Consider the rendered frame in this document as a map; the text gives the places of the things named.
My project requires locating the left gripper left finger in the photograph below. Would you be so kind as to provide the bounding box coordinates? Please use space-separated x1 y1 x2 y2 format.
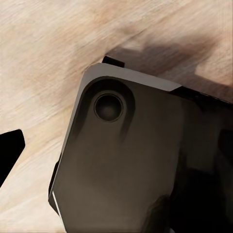
0 129 25 187

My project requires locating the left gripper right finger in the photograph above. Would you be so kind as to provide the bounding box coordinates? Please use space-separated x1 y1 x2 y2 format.
217 129 233 168

